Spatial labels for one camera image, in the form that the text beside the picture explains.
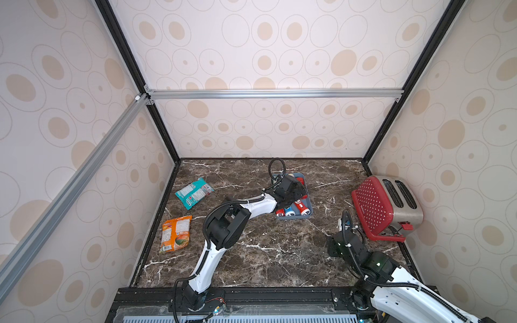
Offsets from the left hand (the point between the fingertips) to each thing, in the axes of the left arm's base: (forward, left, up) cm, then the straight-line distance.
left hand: (308, 191), depth 94 cm
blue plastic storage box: (-4, +6, -8) cm, 10 cm away
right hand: (-23, -9, -1) cm, 24 cm away
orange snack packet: (-19, +59, -7) cm, 63 cm away
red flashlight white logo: (-8, +13, -7) cm, 17 cm away
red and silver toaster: (-13, -28, +8) cm, 32 cm away
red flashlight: (-7, +2, -5) cm, 9 cm away
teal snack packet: (+4, +57, -7) cm, 57 cm away
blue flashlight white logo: (-8, +9, -6) cm, 13 cm away
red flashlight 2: (+11, +2, -5) cm, 12 cm away
